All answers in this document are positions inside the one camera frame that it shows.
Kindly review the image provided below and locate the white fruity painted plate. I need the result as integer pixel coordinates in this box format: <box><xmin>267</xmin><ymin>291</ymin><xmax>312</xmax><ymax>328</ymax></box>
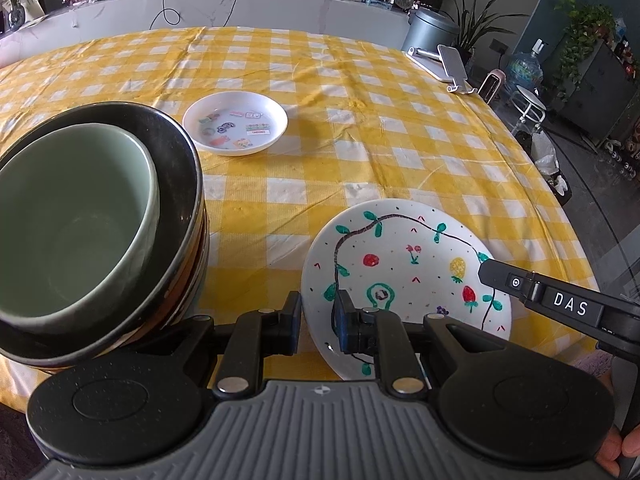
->
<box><xmin>300</xmin><ymin>198</ymin><xmax>512</xmax><ymax>380</ymax></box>

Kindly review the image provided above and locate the green ceramic bowl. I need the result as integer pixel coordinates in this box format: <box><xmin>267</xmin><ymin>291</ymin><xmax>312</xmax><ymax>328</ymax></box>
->
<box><xmin>1</xmin><ymin>124</ymin><xmax>160</xmax><ymax>334</ymax></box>

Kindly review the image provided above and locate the person's hand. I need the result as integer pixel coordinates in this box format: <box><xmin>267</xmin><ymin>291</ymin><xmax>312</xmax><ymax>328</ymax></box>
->
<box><xmin>596</xmin><ymin>360</ymin><xmax>639</xmax><ymax>478</ymax></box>

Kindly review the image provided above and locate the black orange large bowl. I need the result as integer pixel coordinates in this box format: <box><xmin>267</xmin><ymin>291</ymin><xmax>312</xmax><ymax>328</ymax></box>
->
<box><xmin>1</xmin><ymin>101</ymin><xmax>208</xmax><ymax>370</ymax></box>

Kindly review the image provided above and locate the small white sticker plate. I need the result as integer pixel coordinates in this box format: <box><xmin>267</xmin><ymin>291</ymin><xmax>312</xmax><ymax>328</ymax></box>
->
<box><xmin>182</xmin><ymin>91</ymin><xmax>288</xmax><ymax>156</ymax></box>

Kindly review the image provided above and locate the yellow white checkered tablecloth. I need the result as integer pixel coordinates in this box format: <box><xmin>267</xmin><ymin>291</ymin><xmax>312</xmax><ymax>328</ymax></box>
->
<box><xmin>0</xmin><ymin>25</ymin><xmax>601</xmax><ymax>411</ymax></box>

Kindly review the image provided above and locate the dark cabinet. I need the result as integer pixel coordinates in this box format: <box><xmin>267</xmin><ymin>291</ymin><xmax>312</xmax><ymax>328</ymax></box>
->
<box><xmin>551</xmin><ymin>41</ymin><xmax>638</xmax><ymax>142</ymax></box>

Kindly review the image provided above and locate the white round stool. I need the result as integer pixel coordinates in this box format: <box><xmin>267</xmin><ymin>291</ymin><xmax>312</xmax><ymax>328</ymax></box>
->
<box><xmin>510</xmin><ymin>84</ymin><xmax>547</xmax><ymax>133</ymax></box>

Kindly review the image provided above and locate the pink small heater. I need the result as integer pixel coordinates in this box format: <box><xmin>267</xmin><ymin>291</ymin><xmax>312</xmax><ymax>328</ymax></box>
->
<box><xmin>477</xmin><ymin>68</ymin><xmax>506</xmax><ymax>104</ymax></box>

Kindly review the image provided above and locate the blue water jug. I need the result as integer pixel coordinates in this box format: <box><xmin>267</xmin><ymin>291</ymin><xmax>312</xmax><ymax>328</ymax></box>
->
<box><xmin>504</xmin><ymin>39</ymin><xmax>544</xmax><ymax>94</ymax></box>

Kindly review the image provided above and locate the white phone stand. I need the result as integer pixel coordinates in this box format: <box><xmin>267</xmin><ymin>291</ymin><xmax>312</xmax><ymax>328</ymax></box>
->
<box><xmin>406</xmin><ymin>44</ymin><xmax>475</xmax><ymax>94</ymax></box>

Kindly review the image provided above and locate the trailing green vine plant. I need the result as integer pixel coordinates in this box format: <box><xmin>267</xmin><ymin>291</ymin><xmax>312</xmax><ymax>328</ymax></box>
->
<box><xmin>553</xmin><ymin>0</ymin><xmax>615</xmax><ymax>102</ymax></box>

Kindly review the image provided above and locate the grey metal trash can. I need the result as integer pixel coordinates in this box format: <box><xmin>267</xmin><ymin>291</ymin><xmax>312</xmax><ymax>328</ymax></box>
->
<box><xmin>401</xmin><ymin>8</ymin><xmax>459</xmax><ymax>52</ymax></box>

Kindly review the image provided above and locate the dark green potted plant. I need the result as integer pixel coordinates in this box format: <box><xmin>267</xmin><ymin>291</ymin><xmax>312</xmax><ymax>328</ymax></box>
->
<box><xmin>444</xmin><ymin>0</ymin><xmax>527</xmax><ymax>64</ymax></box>

